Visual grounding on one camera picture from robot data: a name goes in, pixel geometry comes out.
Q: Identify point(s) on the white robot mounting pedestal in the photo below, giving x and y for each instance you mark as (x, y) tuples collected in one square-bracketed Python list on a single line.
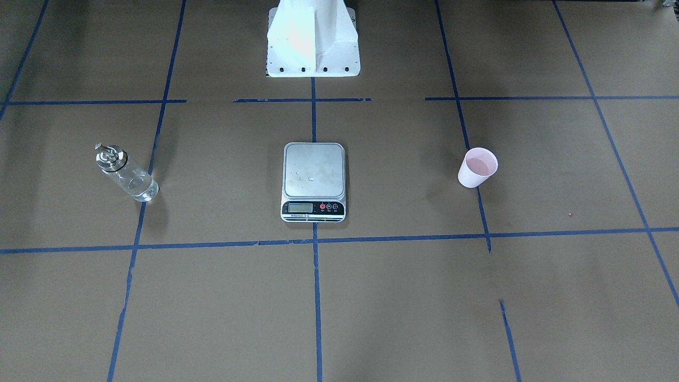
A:
[(312, 39)]

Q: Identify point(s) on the silver digital kitchen scale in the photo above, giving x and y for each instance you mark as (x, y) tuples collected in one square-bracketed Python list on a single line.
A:
[(313, 182)]

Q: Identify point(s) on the glass sauce bottle metal cap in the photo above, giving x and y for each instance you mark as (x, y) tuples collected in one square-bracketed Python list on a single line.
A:
[(116, 164)]

